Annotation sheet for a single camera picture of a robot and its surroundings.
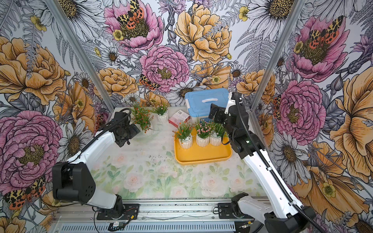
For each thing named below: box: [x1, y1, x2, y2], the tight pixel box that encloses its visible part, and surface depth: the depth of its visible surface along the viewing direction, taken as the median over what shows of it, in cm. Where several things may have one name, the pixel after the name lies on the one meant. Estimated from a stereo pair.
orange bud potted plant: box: [209, 120, 225, 147], surface depth 96 cm
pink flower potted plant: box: [195, 118, 212, 148], surface depth 91 cm
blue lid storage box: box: [185, 87, 229, 121], surface depth 105 cm
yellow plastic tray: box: [173, 128, 233, 166], surface depth 99 cm
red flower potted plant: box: [130, 99, 154, 134], surface depth 99 cm
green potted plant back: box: [152, 102, 170, 125], surface depth 111 cm
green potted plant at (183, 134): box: [171, 121, 195, 150], surface depth 95 cm
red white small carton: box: [168, 109, 191, 129], surface depth 114 cm
